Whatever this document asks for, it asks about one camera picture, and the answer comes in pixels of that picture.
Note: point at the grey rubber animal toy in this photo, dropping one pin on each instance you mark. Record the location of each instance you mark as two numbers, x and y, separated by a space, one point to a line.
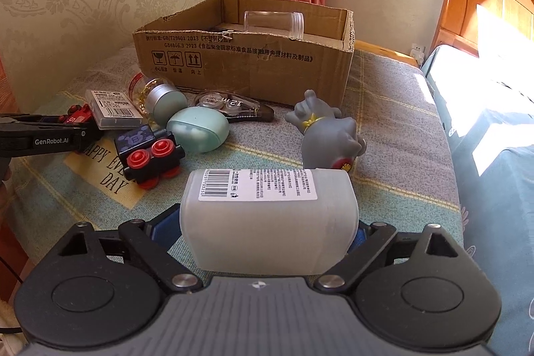
330 141

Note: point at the white translucent plastic bottle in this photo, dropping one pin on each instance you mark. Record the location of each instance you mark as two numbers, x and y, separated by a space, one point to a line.
280 222

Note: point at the mint green oval case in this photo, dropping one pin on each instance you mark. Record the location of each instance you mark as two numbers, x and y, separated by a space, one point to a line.
199 129

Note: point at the blue floral bedsheet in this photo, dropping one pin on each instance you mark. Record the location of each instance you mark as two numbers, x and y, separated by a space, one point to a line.
487 115

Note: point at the clear card case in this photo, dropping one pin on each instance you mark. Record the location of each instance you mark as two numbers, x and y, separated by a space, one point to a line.
112 110

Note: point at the red toy fire truck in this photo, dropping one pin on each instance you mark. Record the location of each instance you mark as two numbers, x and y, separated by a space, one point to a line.
77 114

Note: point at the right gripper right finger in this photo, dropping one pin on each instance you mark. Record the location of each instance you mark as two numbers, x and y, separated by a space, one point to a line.
368 253

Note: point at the brown cardboard box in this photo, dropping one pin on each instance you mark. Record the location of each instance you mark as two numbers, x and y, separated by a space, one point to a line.
206 47

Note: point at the correction tape dispenser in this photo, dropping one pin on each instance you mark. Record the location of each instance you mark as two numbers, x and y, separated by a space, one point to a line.
234 107

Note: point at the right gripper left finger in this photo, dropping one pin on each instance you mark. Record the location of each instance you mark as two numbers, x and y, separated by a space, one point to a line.
146 247

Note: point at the white wall plug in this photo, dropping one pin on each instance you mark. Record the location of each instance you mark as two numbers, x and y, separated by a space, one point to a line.
418 52

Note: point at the clear plastic jar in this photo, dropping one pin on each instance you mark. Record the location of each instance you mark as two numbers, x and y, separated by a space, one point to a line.
288 24

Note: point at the glass bottle gold capsules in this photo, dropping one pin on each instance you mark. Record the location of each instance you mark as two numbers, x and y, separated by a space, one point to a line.
156 98

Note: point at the black toy train red wheels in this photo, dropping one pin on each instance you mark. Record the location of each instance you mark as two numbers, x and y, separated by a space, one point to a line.
148 156

